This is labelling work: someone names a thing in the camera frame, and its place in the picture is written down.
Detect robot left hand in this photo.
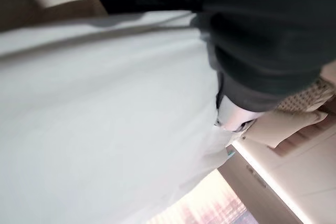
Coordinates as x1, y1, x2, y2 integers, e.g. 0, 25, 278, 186
76, 0, 336, 132

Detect white bed duvet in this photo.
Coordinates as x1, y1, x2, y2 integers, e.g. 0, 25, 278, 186
0, 10, 238, 224

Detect patterned beige curtain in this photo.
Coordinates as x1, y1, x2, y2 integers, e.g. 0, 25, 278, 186
275, 78, 336, 113

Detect plain beige curtain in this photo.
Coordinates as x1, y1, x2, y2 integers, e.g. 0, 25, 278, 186
243, 110, 329, 149

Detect bright window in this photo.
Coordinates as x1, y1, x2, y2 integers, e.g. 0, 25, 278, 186
145, 168, 259, 224

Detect brown wooden headboard frame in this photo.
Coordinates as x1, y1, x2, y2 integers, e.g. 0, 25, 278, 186
0, 0, 109, 34

